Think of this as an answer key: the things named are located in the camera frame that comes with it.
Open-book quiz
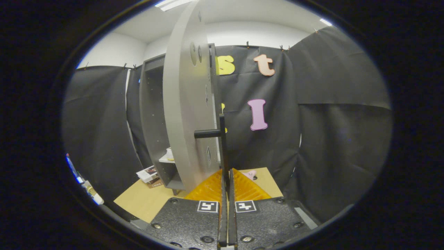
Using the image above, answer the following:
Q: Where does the white printed booklet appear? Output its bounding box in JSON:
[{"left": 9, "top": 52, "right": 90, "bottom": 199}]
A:
[{"left": 136, "top": 166, "right": 159, "bottom": 183}]

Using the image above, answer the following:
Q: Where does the blue and white object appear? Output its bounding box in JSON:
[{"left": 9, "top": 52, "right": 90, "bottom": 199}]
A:
[{"left": 65, "top": 153, "right": 104, "bottom": 205}]

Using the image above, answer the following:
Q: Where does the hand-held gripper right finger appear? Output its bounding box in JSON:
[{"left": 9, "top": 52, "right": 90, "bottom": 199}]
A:
[{"left": 228, "top": 168, "right": 321, "bottom": 250}]

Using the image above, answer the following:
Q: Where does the black backdrop cloth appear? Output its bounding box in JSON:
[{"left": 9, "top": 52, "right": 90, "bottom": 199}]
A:
[{"left": 62, "top": 26, "right": 393, "bottom": 223}]

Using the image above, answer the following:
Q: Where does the grey shoe cabinet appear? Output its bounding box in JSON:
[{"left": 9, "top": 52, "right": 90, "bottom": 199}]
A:
[{"left": 139, "top": 43, "right": 222, "bottom": 195}]

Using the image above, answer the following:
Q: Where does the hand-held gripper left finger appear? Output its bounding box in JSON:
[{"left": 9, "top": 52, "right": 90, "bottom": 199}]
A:
[{"left": 144, "top": 169, "right": 228, "bottom": 250}]

